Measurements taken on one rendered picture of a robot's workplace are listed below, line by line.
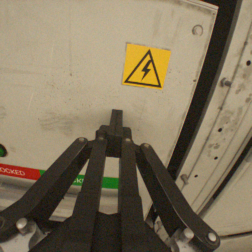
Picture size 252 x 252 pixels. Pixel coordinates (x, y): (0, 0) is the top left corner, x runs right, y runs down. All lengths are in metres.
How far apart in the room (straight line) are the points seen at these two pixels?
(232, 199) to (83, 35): 0.44
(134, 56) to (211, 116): 0.15
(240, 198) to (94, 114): 0.39
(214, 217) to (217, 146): 0.24
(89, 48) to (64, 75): 0.05
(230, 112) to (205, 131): 0.05
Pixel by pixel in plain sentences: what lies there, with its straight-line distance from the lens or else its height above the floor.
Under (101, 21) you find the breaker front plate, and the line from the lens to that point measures 0.20.
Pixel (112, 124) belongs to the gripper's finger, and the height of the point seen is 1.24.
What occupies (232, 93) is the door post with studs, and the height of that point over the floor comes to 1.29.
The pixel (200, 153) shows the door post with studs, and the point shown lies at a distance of 0.29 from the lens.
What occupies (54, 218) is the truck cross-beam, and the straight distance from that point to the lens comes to 0.46.
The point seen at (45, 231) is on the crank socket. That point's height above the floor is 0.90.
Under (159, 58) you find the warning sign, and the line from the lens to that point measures 0.20.
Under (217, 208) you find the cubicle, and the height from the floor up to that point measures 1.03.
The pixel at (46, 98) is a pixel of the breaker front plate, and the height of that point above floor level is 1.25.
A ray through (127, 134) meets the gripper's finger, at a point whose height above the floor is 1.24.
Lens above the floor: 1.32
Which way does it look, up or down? 29 degrees down
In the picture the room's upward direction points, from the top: 9 degrees clockwise
